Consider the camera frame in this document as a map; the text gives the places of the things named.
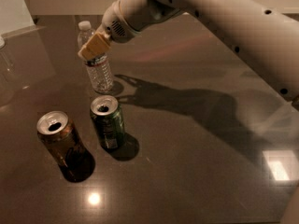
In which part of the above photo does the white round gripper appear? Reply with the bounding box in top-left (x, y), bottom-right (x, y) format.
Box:
top-left (78, 0), bottom-right (182, 61)

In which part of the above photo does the clear plastic water bottle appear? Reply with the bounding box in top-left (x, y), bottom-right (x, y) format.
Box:
top-left (78, 21), bottom-right (113, 93)

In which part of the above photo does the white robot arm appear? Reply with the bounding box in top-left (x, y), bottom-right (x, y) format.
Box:
top-left (78, 0), bottom-right (299, 102)

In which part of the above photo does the green soda can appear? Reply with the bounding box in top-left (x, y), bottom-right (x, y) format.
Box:
top-left (90, 95), bottom-right (125, 150)

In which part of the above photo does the brown soda can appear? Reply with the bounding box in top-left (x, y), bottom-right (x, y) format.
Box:
top-left (36, 111), bottom-right (93, 170)

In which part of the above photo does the clear glass at left edge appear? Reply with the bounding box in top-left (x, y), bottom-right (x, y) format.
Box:
top-left (0, 35), bottom-right (15, 106)

